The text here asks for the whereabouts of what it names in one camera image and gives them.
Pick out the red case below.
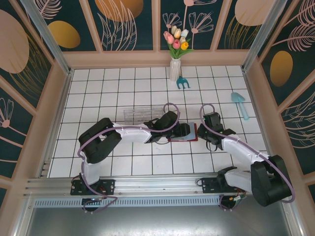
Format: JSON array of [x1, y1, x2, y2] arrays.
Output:
[[168, 122, 199, 144]]

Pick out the clear acrylic card holder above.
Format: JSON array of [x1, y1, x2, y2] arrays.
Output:
[[123, 106, 163, 125]]

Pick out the light blue toy shovel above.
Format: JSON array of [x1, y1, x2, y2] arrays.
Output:
[[230, 92, 250, 121]]

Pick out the teal toy rake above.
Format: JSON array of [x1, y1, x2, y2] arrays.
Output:
[[176, 70, 191, 90]]

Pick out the white ribbed vase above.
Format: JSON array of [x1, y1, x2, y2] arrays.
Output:
[[169, 57, 182, 82]]

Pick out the artificial tulip bouquet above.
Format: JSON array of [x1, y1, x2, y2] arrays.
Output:
[[163, 25, 195, 59]]

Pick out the grey metal panel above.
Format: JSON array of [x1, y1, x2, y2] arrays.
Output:
[[14, 194, 305, 236]]

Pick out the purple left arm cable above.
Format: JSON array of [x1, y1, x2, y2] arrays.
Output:
[[77, 102, 182, 214]]

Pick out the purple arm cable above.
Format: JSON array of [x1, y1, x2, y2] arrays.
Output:
[[199, 104, 296, 211], [77, 102, 182, 214]]

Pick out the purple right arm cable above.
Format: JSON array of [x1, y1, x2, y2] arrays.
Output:
[[199, 104, 296, 211]]

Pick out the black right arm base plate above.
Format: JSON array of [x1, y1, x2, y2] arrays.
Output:
[[201, 176, 247, 195]]

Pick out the aluminium mounting rail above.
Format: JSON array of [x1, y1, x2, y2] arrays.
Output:
[[23, 174, 293, 198]]

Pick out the slotted grey cable duct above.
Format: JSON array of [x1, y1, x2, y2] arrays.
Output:
[[33, 197, 221, 207]]

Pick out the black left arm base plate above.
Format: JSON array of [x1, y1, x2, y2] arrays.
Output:
[[70, 178, 116, 196]]

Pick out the aluminium frame post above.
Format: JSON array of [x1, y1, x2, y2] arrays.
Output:
[[242, 0, 288, 72], [21, 0, 74, 76]]

